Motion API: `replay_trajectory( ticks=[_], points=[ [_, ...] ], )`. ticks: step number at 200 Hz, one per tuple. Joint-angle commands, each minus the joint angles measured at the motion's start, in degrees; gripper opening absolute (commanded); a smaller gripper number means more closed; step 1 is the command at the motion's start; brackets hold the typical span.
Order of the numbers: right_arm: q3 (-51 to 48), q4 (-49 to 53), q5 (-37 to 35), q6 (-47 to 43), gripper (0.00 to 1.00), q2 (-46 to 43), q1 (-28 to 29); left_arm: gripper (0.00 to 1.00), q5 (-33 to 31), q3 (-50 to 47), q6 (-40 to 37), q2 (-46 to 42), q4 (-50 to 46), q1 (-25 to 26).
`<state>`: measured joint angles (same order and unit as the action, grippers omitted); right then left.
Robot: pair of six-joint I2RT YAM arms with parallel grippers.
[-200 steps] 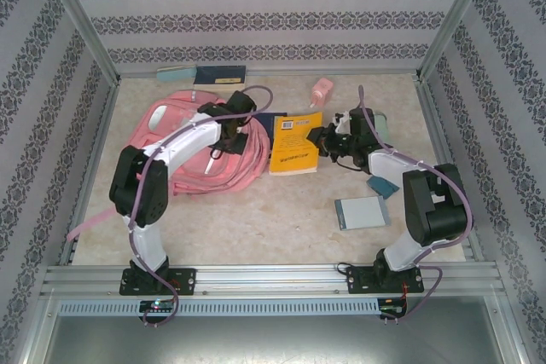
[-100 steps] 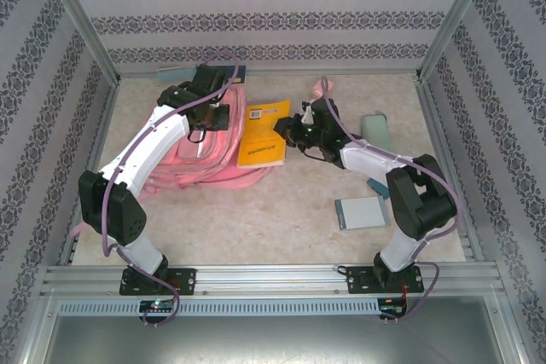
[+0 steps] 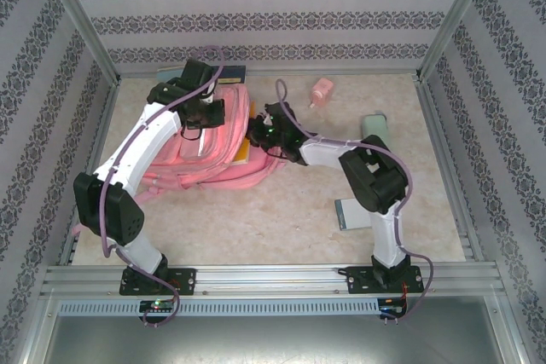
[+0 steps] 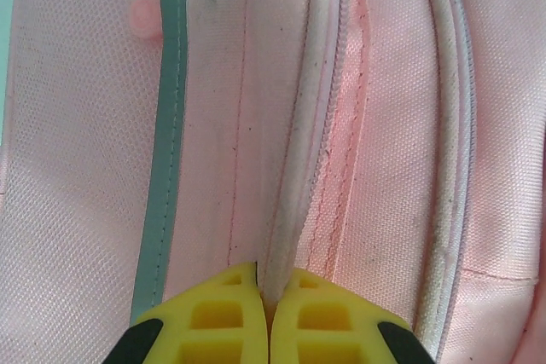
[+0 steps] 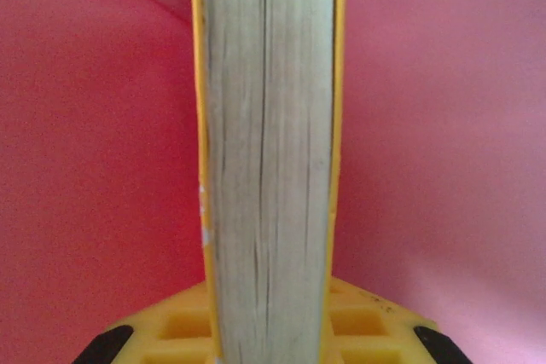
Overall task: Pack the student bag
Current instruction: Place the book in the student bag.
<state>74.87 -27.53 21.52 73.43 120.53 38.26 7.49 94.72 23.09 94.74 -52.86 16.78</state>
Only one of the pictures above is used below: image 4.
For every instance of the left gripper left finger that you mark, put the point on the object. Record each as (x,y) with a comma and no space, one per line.
(213,330)

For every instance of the pink backpack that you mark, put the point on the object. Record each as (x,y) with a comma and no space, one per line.
(384,125)

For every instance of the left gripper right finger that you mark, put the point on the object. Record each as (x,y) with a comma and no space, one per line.
(324,330)

